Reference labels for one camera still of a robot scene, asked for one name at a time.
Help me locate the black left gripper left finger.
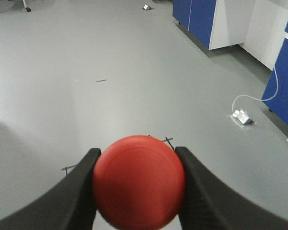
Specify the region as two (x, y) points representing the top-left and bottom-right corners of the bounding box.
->
(0, 148), (101, 230)

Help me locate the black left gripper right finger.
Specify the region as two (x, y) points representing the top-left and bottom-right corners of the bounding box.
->
(175, 147), (288, 230)

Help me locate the red mushroom push button switch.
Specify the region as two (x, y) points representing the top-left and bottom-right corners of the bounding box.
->
(92, 135), (186, 230)

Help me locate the floor power socket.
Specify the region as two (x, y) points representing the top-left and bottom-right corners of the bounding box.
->
(230, 109), (254, 127)

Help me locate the blue lab cabinet right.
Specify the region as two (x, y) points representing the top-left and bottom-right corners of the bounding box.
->
(262, 23), (288, 125)

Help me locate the blue white lab cabinet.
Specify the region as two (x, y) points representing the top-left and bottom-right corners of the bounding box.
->
(172, 0), (255, 50)

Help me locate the white cable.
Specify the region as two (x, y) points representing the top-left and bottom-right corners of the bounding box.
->
(231, 35), (288, 115)

